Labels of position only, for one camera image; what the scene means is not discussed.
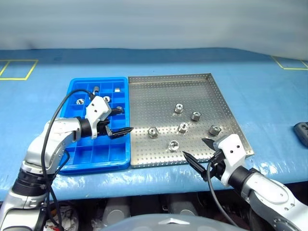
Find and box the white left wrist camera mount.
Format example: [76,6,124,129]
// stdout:
[85,95,112,140]

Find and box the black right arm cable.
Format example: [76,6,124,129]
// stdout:
[206,156,244,231]

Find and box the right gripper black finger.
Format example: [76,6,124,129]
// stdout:
[201,137,219,153]
[182,151,210,181]

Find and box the perforated stainless steel tray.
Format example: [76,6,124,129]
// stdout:
[128,73,255,168]

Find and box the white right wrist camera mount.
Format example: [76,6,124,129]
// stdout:
[213,134,248,188]

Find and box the black ribbed object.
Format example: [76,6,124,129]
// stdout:
[293,122,308,145]

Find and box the dark grey rounded shape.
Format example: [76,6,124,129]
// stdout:
[166,194,198,217]
[103,196,132,228]

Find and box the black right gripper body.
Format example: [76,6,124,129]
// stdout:
[208,150,226,180]

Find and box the blue compartment tray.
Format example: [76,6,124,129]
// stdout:
[58,77,131,176]

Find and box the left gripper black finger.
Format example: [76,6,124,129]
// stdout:
[105,108,124,116]
[107,127,134,141]

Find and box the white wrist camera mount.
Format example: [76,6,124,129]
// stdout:
[85,95,112,140]
[213,134,248,188]

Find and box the blue table cover sheet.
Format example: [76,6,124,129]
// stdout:
[0,47,308,202]

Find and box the grey robot torso shell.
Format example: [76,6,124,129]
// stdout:
[100,212,250,231]

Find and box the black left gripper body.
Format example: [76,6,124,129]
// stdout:
[97,119,113,138]

